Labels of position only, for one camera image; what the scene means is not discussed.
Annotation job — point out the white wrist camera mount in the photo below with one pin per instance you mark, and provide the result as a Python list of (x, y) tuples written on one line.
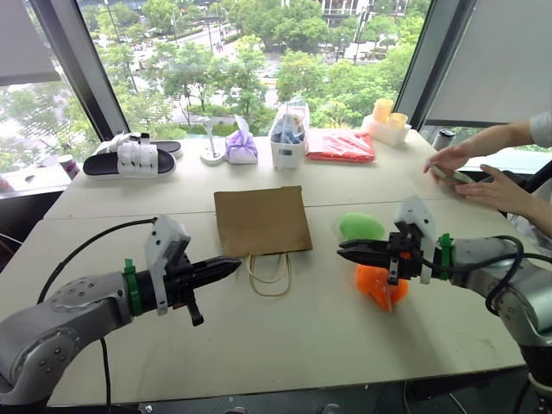
[(166, 237), (416, 213)]

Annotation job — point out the grey shirt sleeve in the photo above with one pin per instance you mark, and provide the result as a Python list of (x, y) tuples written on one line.
[(542, 128)]

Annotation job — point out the green right wrist clamp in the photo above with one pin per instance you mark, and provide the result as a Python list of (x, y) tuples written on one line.
[(444, 259)]

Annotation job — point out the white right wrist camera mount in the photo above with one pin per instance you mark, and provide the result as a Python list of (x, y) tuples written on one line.
[(416, 213)]

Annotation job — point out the white round-base stand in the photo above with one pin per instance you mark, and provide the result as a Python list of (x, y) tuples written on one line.
[(212, 157)]

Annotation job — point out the silver smartphone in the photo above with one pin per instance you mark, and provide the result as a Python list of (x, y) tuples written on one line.
[(448, 174)]

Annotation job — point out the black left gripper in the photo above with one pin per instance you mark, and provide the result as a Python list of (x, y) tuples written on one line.
[(179, 280)]

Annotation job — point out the green plush toy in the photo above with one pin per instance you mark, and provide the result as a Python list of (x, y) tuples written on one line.
[(360, 226)]

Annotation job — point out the large grey roller blind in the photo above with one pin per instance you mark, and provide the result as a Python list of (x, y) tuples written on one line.
[(496, 60)]

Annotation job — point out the dark window frame post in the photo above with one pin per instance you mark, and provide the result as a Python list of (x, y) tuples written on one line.
[(79, 64), (431, 56)]

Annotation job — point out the tall yellow plastic cup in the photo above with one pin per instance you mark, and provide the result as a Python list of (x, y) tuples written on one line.
[(383, 110)]

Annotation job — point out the orange plush toy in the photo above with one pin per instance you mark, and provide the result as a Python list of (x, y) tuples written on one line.
[(377, 293)]

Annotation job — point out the brown paper bag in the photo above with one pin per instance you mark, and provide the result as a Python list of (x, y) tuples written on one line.
[(263, 220)]

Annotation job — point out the person's left hand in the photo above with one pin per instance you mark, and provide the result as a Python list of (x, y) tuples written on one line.
[(496, 190)]

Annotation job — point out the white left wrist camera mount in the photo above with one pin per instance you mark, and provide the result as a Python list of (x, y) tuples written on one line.
[(166, 237)]

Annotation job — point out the green wrist clamp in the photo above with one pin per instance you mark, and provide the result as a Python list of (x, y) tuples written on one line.
[(444, 259), (133, 289)]

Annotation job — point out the white rectangular tray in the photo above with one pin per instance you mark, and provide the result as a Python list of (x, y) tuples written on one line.
[(384, 131)]

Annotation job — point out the person's left forearm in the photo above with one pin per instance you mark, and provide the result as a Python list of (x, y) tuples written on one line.
[(537, 213)]

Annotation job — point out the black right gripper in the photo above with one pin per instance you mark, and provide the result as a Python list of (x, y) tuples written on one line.
[(407, 254)]

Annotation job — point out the clear bag of toys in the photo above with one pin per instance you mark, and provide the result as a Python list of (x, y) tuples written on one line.
[(291, 123)]

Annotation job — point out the black cylindrical bottle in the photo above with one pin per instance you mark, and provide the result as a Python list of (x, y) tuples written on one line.
[(443, 139)]

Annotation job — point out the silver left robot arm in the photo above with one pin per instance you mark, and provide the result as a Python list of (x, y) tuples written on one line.
[(64, 310)]

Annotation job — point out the person's right hand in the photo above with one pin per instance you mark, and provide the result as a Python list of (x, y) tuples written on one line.
[(450, 157)]

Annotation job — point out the short yellow plastic cup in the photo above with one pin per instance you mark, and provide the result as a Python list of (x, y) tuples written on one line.
[(398, 121)]

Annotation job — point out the pink cup with white lid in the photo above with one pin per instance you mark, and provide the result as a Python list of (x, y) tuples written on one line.
[(69, 166)]

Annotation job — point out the white plastic basket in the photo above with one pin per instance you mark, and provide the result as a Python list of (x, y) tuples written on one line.
[(284, 153)]

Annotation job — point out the red plastic package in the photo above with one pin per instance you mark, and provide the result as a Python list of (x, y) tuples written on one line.
[(340, 146)]

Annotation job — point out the person's right forearm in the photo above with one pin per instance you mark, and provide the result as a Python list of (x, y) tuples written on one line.
[(500, 136)]

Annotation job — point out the green left wrist clamp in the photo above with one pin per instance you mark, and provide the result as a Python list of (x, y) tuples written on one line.
[(133, 289)]

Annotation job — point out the black white slipper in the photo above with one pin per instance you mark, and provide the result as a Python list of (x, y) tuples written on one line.
[(166, 147), (133, 164)]

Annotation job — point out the purple plastic bag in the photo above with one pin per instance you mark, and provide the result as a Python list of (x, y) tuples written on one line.
[(241, 148)]

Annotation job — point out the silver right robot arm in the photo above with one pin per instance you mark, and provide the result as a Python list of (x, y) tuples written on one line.
[(517, 284)]

